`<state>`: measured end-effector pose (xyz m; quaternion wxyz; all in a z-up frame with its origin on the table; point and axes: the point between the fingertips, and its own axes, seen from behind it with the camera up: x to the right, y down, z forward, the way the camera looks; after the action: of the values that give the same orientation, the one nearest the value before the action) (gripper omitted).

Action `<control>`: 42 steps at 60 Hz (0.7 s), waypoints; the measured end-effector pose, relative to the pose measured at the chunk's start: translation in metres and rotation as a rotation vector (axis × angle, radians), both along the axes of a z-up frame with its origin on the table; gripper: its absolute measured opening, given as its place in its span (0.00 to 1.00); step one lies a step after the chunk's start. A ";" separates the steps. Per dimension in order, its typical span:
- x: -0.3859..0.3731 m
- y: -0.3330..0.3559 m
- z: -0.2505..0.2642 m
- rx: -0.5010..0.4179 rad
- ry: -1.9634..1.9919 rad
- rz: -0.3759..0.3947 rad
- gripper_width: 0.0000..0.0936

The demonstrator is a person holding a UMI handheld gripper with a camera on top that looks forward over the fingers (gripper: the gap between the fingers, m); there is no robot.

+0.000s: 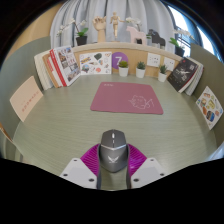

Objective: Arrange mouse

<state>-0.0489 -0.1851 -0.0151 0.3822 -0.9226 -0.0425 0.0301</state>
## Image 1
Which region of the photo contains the wooden mannequin figure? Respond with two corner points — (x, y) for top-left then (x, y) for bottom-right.
(109, 11), (125, 42)

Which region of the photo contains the black horse figurine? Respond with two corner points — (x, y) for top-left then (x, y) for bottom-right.
(147, 28), (167, 49)

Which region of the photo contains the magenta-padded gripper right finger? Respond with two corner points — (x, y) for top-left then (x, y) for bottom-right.
(125, 143), (167, 190)

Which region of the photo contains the pink horse figurine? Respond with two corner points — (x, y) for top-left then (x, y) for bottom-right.
(125, 25), (148, 46)

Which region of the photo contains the window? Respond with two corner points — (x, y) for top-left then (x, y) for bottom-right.
(166, 4), (218, 58)

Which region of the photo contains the light wooden ledge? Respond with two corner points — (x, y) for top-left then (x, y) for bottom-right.
(71, 41), (183, 61)

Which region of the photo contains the grey curtain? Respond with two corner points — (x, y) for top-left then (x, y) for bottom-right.
(49, 0), (176, 51)

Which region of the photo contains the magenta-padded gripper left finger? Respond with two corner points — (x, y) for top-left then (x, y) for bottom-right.
(59, 143), (103, 190)

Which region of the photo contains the grey computer mouse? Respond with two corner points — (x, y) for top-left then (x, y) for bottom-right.
(97, 129), (130, 174)

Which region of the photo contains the red and white magazine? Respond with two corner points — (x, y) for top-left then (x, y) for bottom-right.
(49, 45), (81, 88)

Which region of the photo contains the black book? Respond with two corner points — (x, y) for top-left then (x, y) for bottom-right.
(166, 57), (199, 93)

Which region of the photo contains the white wall socket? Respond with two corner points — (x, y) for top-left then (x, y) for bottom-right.
(146, 52), (162, 68)

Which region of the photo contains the white wall switch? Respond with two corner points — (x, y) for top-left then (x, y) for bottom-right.
(162, 57), (176, 72)

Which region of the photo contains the white sticker picture card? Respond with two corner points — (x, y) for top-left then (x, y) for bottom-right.
(78, 51), (113, 76)

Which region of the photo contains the wooden hand model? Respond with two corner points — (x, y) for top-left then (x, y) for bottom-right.
(92, 15), (108, 44)

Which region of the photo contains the purple round number sign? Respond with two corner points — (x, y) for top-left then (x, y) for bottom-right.
(111, 51), (129, 70)

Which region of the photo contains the small succulent in white pot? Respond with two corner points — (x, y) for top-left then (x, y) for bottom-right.
(135, 61), (147, 79)
(157, 64), (169, 83)
(118, 60), (130, 78)

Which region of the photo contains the pink mouse pad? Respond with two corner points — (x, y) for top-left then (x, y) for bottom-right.
(89, 81), (164, 116)

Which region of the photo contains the brown book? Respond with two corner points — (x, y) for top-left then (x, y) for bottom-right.
(42, 53), (63, 89)

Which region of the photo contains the colourful food picture card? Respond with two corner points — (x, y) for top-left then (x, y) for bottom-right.
(195, 86), (224, 131)

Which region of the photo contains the pale pink card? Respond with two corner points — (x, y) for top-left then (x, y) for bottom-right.
(9, 75), (44, 123)

